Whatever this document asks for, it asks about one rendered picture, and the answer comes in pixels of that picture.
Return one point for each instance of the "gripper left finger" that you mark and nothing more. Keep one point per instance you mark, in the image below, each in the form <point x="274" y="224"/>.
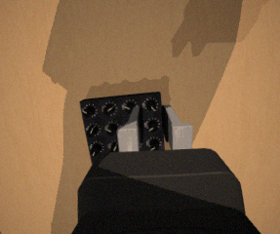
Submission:
<point x="130" y="136"/>

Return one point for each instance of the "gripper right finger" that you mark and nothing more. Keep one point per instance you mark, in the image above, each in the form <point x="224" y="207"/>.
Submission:
<point x="178" y="134"/>

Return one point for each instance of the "black knob box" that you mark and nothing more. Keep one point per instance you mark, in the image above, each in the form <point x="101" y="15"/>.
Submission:
<point x="102" y="135"/>

